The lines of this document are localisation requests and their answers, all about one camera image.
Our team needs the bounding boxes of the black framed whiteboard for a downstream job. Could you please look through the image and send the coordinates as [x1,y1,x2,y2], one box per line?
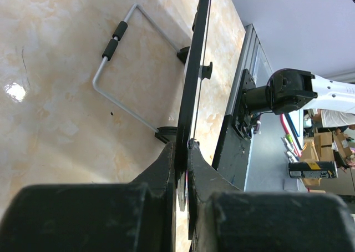
[92,0,213,211]

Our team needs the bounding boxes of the person in beige shirt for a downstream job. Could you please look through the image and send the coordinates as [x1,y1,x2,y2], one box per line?
[313,109,354,129]

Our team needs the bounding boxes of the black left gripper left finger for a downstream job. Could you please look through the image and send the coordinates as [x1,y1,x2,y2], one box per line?
[1,142,176,251]

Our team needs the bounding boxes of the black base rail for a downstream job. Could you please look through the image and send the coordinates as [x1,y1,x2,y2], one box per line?
[212,69,256,191]

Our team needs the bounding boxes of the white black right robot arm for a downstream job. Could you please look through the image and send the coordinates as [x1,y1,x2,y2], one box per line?
[235,0,354,115]

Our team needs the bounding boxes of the black yellow cylindrical device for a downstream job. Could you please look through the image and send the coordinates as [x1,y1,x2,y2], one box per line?
[288,161,338,179]

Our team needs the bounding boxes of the stacked cardboard boxes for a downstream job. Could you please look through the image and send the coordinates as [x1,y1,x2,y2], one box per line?
[301,132,354,190]

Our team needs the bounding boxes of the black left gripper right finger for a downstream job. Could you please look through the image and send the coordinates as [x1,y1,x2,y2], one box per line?
[187,140,354,251]

